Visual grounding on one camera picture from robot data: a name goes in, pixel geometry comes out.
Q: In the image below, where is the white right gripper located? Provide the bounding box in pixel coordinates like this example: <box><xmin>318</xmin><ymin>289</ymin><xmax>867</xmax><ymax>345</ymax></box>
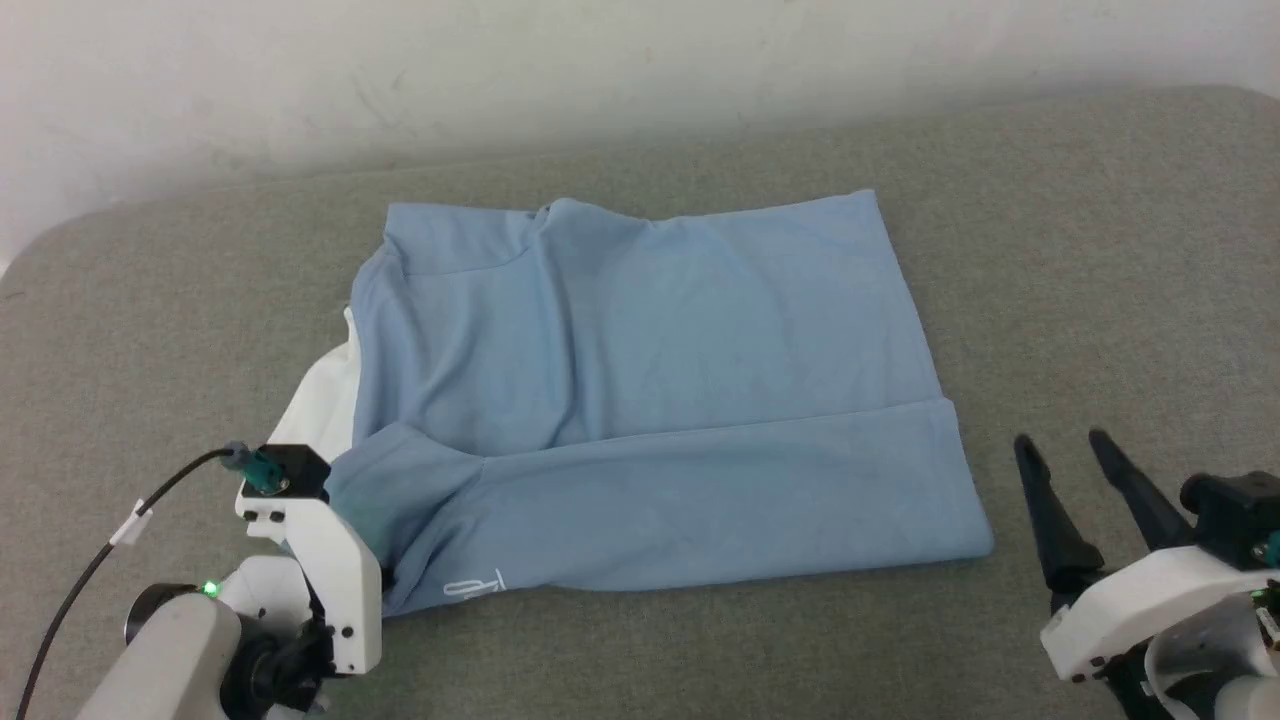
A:
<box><xmin>1013</xmin><ymin>428</ymin><xmax>1259</xmax><ymax>685</ymax></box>

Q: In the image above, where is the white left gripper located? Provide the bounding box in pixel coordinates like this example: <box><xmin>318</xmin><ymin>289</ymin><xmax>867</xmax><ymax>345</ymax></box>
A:
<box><xmin>236</xmin><ymin>488</ymin><xmax>384</xmax><ymax>677</ymax></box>

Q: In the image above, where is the light blue and white garment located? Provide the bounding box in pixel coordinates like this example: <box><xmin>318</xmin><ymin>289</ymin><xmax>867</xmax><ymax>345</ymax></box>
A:
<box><xmin>268</xmin><ymin>188</ymin><xmax>997</xmax><ymax>618</ymax></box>

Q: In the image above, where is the teal cable connector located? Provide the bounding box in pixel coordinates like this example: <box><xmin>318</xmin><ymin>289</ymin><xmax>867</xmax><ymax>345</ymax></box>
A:
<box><xmin>222</xmin><ymin>443</ymin><xmax>289</xmax><ymax>497</ymax></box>

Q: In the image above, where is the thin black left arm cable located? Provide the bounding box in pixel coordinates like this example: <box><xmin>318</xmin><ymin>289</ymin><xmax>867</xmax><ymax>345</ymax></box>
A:
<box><xmin>13</xmin><ymin>449</ymin><xmax>239</xmax><ymax>720</ymax></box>

